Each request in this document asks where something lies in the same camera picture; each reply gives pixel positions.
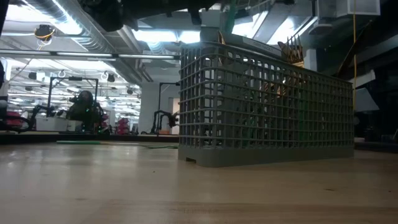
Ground grey plastic cutlery basket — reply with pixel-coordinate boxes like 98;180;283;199
177;27;356;169

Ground red stacked crates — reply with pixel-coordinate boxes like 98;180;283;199
116;117;130;134

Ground grey ceiling box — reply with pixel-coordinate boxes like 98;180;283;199
200;8;225;29

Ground person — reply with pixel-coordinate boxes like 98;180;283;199
65;90;105;133

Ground long ceiling light tube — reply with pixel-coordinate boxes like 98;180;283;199
0;49;181;62

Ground white background table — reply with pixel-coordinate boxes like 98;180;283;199
35;116;83;132

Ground white angled plate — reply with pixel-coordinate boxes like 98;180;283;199
353;68;377;91
354;87;381;113

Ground red black machine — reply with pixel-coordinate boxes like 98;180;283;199
4;110;35;133

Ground white ceiling air unit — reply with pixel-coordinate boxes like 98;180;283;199
317;0;382;19

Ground black station frame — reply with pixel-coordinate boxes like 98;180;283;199
157;81;181;135
45;76;100;119

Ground black aluminium table frame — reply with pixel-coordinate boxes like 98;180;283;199
0;131;398;154

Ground gold spoon green handle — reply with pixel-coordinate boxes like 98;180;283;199
264;79;292;99

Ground silver ceiling duct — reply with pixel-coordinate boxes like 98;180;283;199
23;0;108;53

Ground yellow hanging cable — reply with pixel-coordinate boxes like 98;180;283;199
351;0;358;110

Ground black yellow ceiling cable reel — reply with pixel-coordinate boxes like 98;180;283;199
33;24;57;41

